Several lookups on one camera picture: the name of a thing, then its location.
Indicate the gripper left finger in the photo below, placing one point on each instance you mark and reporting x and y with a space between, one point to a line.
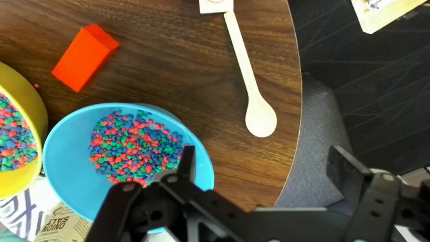
134 205

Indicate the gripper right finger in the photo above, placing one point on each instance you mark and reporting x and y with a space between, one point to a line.
376 201

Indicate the colourful gravel in blue bowl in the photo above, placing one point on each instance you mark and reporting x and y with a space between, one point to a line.
134 148

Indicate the beige seasoning box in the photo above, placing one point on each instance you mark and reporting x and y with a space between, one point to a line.
63 225

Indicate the blue bowl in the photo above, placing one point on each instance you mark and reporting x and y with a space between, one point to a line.
67 158

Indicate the colourful gravel in yellow bowl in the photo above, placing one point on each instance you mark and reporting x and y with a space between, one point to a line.
13 137

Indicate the white spoon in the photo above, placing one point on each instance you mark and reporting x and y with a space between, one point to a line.
260 117

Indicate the yellow bowl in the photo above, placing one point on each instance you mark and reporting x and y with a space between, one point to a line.
23 97

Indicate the grey upholstered chair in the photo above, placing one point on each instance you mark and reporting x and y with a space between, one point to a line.
319 134

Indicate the white blue patterned cloth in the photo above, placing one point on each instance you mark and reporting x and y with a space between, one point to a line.
20 208

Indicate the orange rectangular block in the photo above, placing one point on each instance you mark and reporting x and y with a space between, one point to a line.
84 57

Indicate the light wooden board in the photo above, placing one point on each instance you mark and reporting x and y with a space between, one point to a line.
379 16

